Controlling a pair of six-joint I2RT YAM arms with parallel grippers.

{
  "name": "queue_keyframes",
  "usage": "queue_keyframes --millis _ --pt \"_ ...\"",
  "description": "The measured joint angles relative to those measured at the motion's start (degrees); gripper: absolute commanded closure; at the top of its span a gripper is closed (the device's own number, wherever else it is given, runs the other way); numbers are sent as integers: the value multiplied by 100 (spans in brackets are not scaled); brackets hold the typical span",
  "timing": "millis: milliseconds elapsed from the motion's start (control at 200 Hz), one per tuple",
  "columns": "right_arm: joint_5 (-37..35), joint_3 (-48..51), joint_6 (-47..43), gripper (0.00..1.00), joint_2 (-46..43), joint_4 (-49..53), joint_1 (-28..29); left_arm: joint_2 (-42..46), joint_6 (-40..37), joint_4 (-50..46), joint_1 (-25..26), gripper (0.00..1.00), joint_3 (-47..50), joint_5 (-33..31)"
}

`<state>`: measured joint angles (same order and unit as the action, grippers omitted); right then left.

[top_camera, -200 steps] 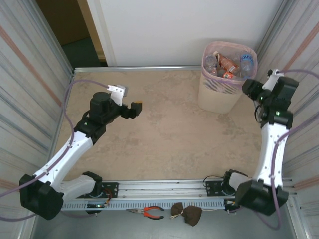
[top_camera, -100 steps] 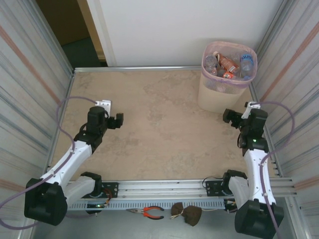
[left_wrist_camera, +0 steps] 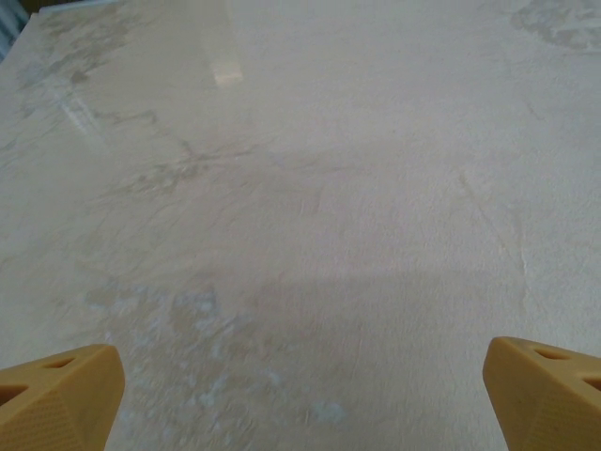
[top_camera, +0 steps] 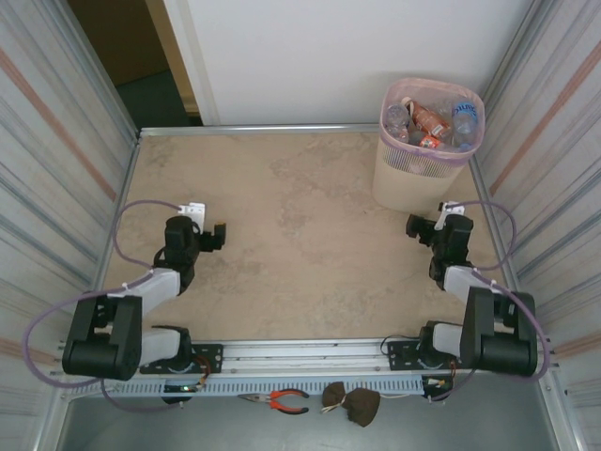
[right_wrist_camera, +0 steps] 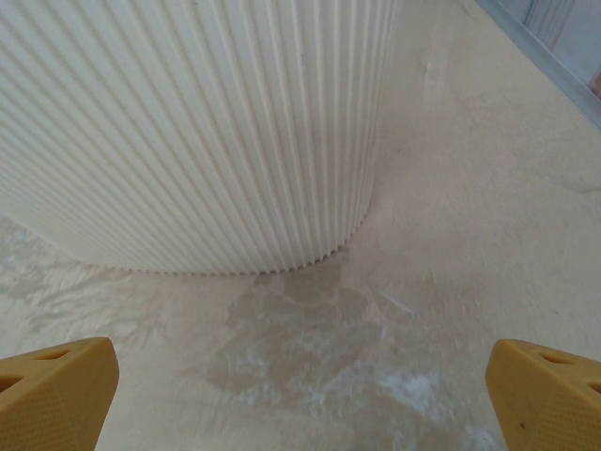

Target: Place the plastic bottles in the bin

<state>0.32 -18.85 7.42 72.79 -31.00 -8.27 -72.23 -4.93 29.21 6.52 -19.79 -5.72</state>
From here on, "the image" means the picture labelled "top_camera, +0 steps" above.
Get brown chocolate drink bottle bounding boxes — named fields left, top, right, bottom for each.
left=404, top=97, right=455, bottom=135

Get large clear bottle no label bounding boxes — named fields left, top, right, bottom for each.
left=385, top=103, right=410, bottom=143

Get clear bottle light blue label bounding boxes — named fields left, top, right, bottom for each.
left=451, top=98, right=479, bottom=151

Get beige plastic waste bin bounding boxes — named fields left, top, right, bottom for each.
left=371, top=77, right=485, bottom=215

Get corrugated metal side panel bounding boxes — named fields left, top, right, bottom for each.
left=0, top=0, right=142, bottom=391
left=464, top=0, right=601, bottom=391

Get black electronics board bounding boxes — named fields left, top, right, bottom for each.
left=421, top=374, right=456, bottom=403
left=162, top=382, right=206, bottom=406

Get brown cloth pouch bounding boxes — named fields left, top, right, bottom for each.
left=321, top=381, right=382, bottom=428

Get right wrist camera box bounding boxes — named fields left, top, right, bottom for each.
left=434, top=200, right=465, bottom=232

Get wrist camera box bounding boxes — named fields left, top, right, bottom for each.
left=177, top=201, right=208, bottom=232
left=434, top=200, right=465, bottom=232

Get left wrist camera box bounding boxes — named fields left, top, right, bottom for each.
left=177, top=201, right=208, bottom=232

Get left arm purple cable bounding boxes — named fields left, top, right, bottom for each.
left=23, top=200, right=184, bottom=413

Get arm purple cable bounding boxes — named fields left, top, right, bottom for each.
left=23, top=200, right=184, bottom=413
left=430, top=200, right=551, bottom=403

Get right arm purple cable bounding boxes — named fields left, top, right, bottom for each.
left=430, top=200, right=551, bottom=403

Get aluminium table side rail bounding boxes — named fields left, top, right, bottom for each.
left=96, top=133, right=143, bottom=295
left=467, top=154, right=517, bottom=292

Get aluminium table end rail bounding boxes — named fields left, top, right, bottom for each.
left=138, top=123, right=382, bottom=138

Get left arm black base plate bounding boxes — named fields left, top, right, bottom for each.
left=139, top=342, right=224, bottom=376

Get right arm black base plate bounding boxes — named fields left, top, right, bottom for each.
left=385, top=338, right=472, bottom=372

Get aluminium mounting rail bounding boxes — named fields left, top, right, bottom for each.
left=49, top=334, right=562, bottom=377

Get white and tan door frame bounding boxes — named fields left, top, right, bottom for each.
left=144, top=0, right=222, bottom=127

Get orange handled pliers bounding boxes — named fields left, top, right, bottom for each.
left=238, top=388, right=311, bottom=415

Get grey slotted cable duct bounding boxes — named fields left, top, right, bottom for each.
left=63, top=375, right=455, bottom=398

